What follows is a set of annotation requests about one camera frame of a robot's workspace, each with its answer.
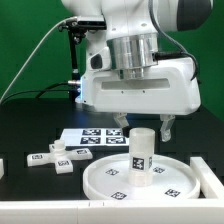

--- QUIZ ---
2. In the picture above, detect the black cable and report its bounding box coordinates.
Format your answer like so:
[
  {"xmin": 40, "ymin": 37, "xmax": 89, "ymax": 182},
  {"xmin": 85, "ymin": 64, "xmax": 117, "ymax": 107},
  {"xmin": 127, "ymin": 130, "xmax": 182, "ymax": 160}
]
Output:
[{"xmin": 0, "ymin": 81, "xmax": 72, "ymax": 105}]

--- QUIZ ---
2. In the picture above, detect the small white block left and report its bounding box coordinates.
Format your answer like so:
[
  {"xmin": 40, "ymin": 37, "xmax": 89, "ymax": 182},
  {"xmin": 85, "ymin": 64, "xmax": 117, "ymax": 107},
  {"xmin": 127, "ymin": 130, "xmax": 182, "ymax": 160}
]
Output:
[{"xmin": 0, "ymin": 159, "xmax": 4, "ymax": 179}]

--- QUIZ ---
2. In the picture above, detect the white marker tag sheet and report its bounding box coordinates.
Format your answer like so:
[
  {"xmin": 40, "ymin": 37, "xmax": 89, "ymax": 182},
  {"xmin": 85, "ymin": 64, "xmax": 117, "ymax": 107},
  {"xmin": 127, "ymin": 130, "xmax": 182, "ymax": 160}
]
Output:
[{"xmin": 60, "ymin": 128, "xmax": 129, "ymax": 146}]

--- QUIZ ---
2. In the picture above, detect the white L-shaped frame border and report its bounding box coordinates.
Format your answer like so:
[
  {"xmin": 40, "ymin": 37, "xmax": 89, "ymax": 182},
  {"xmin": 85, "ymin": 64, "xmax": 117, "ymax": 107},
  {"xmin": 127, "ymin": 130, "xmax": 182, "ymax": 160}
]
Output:
[{"xmin": 0, "ymin": 157, "xmax": 224, "ymax": 224}]

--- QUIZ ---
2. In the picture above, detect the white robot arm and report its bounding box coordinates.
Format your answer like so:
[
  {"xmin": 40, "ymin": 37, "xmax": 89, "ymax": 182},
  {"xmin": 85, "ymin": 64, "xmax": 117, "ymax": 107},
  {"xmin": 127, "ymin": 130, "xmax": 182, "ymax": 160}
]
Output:
[{"xmin": 61, "ymin": 0, "xmax": 213, "ymax": 142}]

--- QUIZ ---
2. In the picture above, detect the white cable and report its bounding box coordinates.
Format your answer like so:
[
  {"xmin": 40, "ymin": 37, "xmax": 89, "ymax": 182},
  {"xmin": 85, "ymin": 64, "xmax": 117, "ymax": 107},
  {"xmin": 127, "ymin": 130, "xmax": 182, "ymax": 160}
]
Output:
[{"xmin": 0, "ymin": 15, "xmax": 78, "ymax": 103}]

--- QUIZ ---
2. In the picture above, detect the white round table top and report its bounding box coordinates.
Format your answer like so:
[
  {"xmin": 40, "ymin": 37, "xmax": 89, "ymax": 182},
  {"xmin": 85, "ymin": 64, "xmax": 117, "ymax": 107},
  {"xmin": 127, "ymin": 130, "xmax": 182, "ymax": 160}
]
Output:
[{"xmin": 83, "ymin": 153, "xmax": 200, "ymax": 201}]

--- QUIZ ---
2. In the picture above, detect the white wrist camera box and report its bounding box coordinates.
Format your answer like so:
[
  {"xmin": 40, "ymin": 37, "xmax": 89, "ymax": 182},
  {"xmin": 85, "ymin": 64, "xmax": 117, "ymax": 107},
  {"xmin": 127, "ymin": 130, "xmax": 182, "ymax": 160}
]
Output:
[{"xmin": 87, "ymin": 47, "xmax": 111, "ymax": 71}]

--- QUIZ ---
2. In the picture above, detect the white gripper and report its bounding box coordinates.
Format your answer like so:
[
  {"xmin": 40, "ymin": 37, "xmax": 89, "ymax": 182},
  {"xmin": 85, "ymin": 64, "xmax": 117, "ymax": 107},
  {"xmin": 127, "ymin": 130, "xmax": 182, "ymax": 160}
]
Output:
[{"xmin": 81, "ymin": 58, "xmax": 201, "ymax": 142}]

